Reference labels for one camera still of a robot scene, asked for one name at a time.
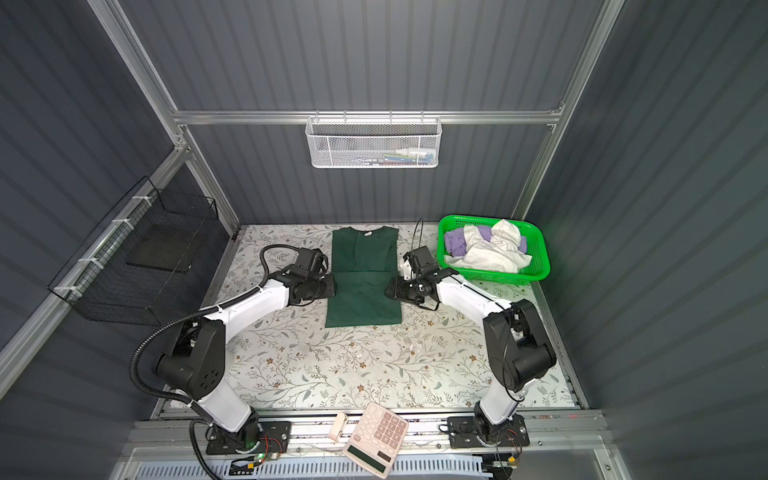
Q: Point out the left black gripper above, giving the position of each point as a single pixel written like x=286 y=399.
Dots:
x=331 y=285

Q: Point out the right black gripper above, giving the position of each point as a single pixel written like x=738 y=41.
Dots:
x=397 y=290

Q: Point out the dark green t shirt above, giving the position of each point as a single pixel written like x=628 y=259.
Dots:
x=363 y=263

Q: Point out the green plastic laundry basket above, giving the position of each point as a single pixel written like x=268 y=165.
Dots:
x=536 y=271

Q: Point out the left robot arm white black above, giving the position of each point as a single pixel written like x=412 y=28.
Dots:
x=196 y=365

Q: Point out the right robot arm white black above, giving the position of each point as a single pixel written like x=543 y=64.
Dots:
x=518 y=347

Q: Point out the purple t shirt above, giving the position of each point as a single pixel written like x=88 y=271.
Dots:
x=456 y=240

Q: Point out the white t shirt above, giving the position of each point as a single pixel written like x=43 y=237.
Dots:
x=498 y=255

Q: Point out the white bottle in basket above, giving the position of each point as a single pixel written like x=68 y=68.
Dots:
x=422 y=154

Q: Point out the small white eraser block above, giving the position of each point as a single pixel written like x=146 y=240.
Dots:
x=337 y=427

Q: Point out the pink white calculator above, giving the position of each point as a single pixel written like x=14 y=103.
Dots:
x=376 y=440

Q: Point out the white wire wall basket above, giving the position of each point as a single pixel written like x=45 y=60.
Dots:
x=356 y=145

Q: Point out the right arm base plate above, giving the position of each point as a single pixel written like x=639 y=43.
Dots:
x=465 y=432

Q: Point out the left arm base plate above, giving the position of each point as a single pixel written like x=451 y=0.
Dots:
x=256 y=437

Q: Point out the black wire wall basket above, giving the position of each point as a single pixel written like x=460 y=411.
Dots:
x=152 y=264

